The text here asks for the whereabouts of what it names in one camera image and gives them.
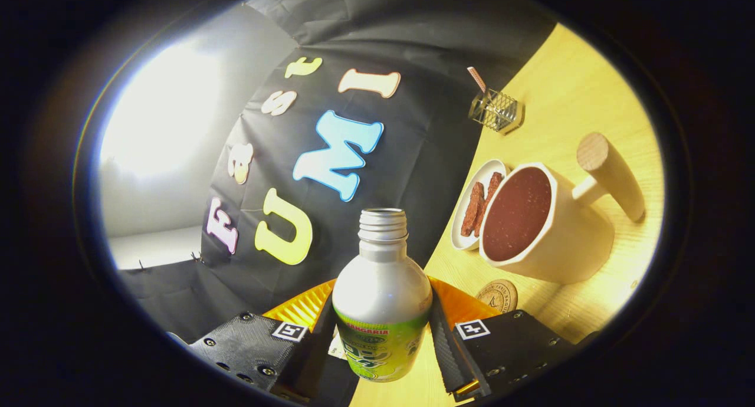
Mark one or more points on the brown meat slice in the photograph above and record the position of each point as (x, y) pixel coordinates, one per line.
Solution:
(488, 197)
(472, 209)

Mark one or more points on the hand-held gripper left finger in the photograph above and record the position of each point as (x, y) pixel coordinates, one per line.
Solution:
(309, 366)

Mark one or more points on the round cork coaster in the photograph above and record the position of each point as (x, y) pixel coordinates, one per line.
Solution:
(498, 295)

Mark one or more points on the silver green-label juice bottle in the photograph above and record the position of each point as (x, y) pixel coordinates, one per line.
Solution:
(380, 289)

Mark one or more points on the wooden table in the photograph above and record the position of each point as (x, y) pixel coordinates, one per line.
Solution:
(566, 82)

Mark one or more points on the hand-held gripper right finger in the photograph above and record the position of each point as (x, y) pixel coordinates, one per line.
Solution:
(448, 354)

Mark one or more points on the black backdrop cloth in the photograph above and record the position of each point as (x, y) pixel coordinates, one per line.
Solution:
(413, 159)

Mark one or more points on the white round plate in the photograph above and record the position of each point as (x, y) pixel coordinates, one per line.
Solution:
(476, 177)

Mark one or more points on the red striped straw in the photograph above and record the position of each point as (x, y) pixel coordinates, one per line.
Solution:
(476, 79)

